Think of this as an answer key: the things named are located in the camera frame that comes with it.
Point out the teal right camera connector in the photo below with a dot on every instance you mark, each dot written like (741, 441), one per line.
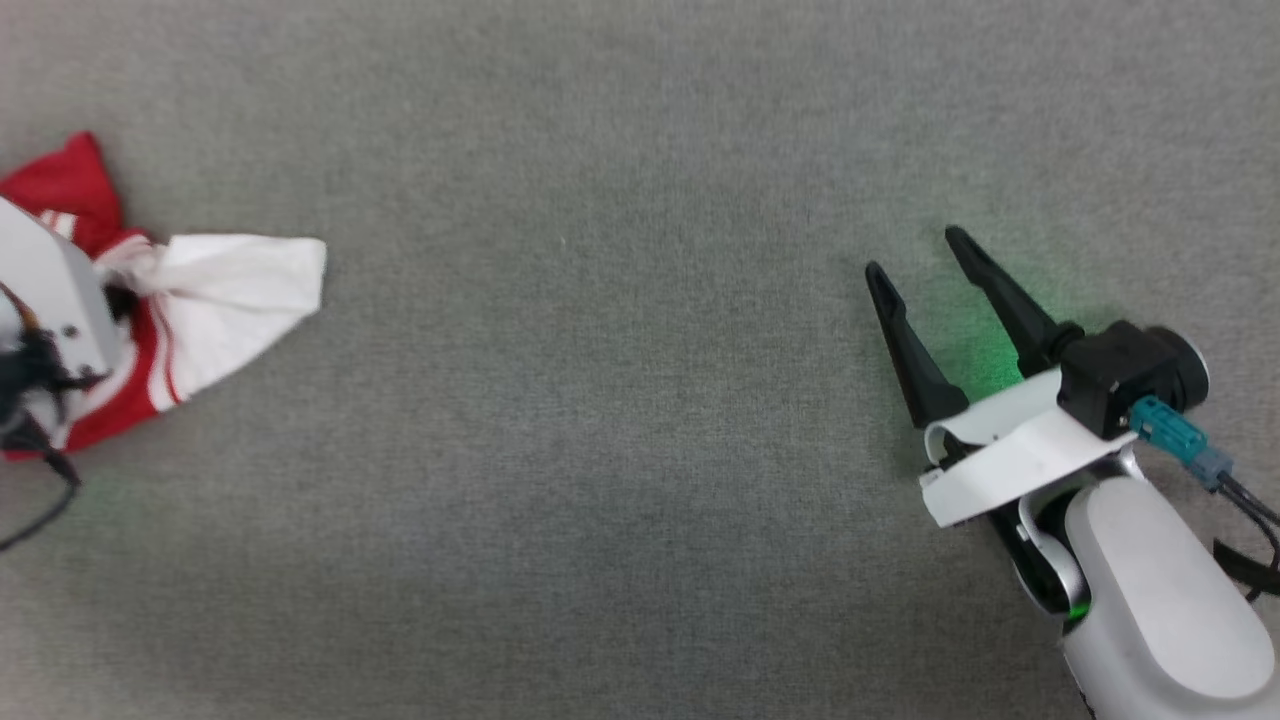
(1175, 432)

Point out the red and white basketball jersey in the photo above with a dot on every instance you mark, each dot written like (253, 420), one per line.
(230, 290)

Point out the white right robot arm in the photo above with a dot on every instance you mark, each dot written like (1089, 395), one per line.
(1170, 600)

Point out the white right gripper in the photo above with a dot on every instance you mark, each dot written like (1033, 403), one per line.
(1020, 450)

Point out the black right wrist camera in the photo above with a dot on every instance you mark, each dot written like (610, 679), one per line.
(1120, 375)

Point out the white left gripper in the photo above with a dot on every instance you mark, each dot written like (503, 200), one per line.
(50, 290)

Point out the grey fabric sofa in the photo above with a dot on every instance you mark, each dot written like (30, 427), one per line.
(620, 400)

